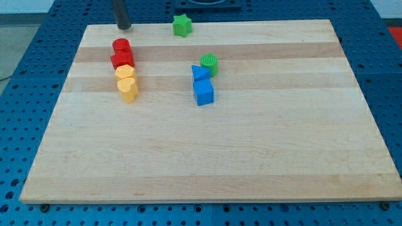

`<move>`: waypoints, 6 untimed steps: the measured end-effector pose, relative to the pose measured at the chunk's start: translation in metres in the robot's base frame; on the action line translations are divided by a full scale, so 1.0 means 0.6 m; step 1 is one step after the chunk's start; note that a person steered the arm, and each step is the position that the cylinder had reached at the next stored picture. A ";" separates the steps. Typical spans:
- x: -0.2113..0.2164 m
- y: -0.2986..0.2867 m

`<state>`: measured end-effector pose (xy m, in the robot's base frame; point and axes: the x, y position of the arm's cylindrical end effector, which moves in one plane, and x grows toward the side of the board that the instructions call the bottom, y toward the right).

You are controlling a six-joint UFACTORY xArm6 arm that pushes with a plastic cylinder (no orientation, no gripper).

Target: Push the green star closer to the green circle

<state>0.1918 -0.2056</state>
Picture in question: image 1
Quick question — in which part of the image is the yellow heart block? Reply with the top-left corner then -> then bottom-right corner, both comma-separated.
117,77 -> 139,103

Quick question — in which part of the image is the red cylinder block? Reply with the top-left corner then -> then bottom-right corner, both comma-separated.
112,38 -> 131,54

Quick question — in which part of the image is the yellow hexagon block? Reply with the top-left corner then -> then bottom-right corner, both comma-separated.
115,65 -> 137,81

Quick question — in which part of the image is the blue cube block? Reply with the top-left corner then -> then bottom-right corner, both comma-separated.
193,79 -> 214,106

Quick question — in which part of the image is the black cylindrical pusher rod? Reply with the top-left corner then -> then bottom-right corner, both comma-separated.
111,0 -> 131,30

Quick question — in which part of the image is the light wooden board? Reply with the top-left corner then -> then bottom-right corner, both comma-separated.
20,19 -> 401,204

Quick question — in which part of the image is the red star-shaped block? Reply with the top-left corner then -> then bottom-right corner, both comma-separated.
110,51 -> 135,69

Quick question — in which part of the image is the green star block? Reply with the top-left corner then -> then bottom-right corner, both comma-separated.
172,14 -> 192,38

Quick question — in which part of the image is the blue triangle block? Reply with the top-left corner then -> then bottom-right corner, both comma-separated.
191,65 -> 210,82

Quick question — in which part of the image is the green cylinder block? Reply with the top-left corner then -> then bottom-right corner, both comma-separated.
200,53 -> 218,77

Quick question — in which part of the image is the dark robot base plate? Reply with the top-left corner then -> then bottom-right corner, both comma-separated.
174,0 -> 242,9

